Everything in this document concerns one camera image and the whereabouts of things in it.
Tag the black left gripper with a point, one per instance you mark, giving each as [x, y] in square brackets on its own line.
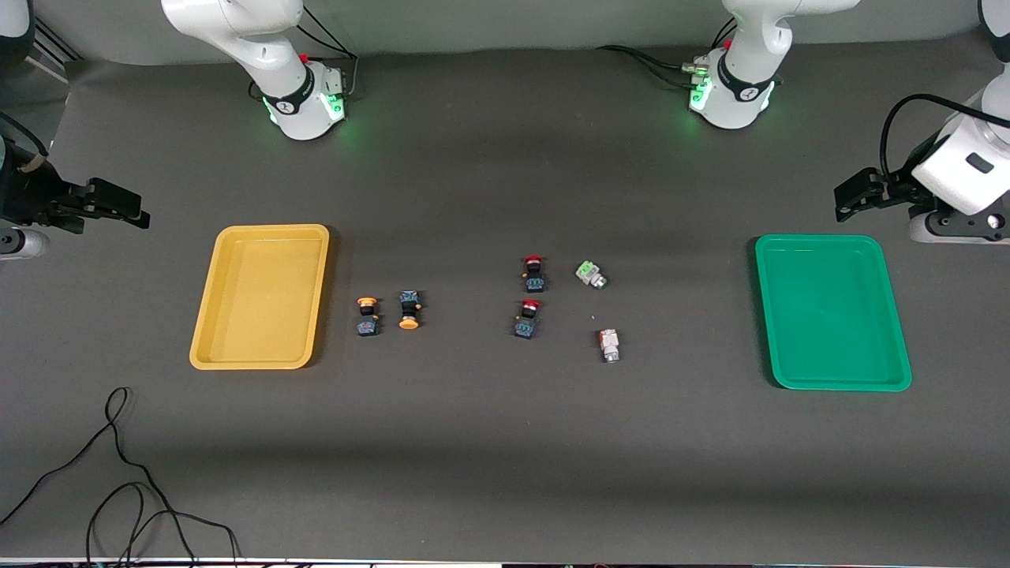
[900, 190]

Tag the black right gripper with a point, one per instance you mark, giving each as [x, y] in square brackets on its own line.
[25, 197]

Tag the yellow cap push button switch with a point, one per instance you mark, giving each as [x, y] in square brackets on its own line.
[368, 323]
[409, 304]

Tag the green push button switch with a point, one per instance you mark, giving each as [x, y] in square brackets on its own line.
[588, 272]

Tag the white orange push button switch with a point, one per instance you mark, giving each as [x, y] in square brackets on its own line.
[608, 343]

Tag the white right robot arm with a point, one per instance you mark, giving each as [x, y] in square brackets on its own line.
[304, 118]

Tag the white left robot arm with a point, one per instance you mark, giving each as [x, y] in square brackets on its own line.
[738, 106]

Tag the green plastic tray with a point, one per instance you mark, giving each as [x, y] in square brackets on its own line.
[828, 315]

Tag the yellow plastic tray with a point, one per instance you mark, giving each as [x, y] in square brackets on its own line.
[260, 300]

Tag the dark grey table mat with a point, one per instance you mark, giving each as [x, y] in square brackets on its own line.
[505, 473]

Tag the aluminium frame profile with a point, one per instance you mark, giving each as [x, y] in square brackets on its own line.
[55, 47]

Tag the red cap push button switch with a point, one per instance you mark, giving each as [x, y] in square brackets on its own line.
[526, 326]
[534, 280]

